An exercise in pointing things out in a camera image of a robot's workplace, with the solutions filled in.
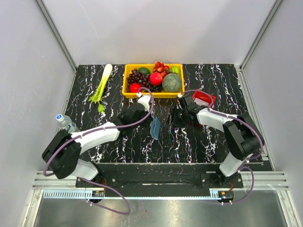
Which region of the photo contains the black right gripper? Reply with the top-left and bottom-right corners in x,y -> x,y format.
164,105 -> 188,129

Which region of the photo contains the blue leather card holder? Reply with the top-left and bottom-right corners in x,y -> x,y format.
150,116 -> 161,140

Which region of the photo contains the red plastic card tray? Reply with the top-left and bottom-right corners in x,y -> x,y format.
192,90 -> 216,108

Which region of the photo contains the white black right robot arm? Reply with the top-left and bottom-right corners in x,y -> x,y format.
166,94 -> 264,187

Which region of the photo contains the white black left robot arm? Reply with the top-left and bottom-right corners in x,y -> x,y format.
42,102 -> 154,187

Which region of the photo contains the red tomato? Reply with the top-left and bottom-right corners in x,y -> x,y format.
128,83 -> 141,93

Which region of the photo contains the dark blueberry cluster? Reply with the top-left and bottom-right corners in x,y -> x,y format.
149,85 -> 162,93

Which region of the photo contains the dark purple grape bunch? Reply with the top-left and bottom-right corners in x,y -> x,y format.
126,69 -> 151,92

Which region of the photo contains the green white celery stalk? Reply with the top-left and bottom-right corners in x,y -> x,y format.
89,64 -> 113,113

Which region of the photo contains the green netted melon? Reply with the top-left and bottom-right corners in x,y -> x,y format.
162,73 -> 182,93

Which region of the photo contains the red pomegranate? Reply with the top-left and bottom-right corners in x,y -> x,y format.
149,72 -> 163,86

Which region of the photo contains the dark green avocado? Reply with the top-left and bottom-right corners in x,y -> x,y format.
138,67 -> 151,75

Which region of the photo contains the red lychee cluster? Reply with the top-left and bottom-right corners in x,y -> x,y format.
153,61 -> 169,73

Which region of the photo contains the clear plastic water bottle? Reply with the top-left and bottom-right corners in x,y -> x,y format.
56,114 -> 80,133

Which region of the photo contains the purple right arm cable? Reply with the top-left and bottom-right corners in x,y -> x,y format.
178,89 -> 265,206

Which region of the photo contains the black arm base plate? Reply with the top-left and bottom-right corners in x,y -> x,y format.
75,172 -> 244,189

